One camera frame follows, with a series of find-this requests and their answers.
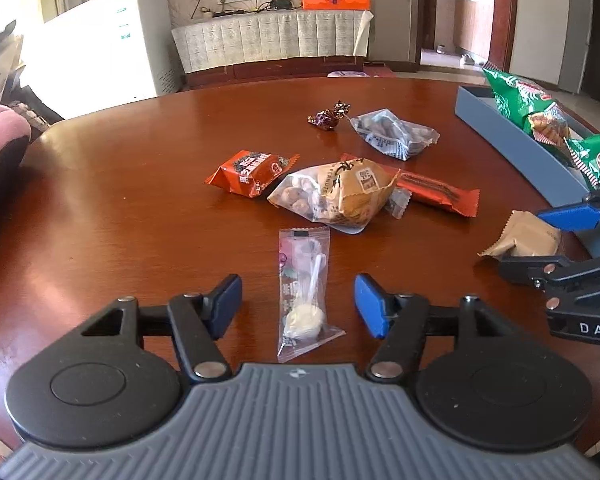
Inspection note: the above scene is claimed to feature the cloth-covered television cabinet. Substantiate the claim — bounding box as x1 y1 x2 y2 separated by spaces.
171 9 374 88

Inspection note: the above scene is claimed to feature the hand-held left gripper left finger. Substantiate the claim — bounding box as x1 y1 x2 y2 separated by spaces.
80 274 243 381

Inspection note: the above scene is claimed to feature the clear tan peanut packet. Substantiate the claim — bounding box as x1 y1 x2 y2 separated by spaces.
267 157 412 236

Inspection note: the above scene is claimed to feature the dark brown wrapped candy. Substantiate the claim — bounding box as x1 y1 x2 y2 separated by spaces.
307 100 354 133

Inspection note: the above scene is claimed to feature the pink cushion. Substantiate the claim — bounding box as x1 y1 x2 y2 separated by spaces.
0 99 32 166

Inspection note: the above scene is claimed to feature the green snack packet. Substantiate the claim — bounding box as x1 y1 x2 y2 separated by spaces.
482 61 558 130
564 129 600 192

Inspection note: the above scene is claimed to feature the clear packet of dark nuts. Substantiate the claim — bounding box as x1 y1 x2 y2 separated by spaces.
350 108 440 162

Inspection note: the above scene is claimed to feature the blue tray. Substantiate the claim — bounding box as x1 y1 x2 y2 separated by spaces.
453 85 600 261

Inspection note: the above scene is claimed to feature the tan snack packet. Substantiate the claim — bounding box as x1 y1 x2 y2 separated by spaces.
477 209 564 261

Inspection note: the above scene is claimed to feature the clear lollipop packet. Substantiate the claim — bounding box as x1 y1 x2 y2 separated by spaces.
277 226 347 364

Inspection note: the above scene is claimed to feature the wooden kitchen cabinet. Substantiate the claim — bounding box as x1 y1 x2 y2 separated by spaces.
453 0 497 62

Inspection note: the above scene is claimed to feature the long red snack bar packet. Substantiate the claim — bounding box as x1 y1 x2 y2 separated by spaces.
340 153 481 218

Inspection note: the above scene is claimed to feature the white chest freezer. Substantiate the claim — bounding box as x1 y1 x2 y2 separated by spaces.
44 0 182 122

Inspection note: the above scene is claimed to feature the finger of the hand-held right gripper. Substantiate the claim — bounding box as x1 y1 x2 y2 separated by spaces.
499 247 600 307
536 172 600 233

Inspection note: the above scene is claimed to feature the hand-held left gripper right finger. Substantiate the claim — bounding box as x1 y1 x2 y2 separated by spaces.
354 273 521 382

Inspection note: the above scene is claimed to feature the grey refrigerator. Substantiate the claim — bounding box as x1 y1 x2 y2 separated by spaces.
557 0 596 95

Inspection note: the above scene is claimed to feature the orange snack packet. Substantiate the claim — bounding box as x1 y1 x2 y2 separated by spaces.
203 149 301 200

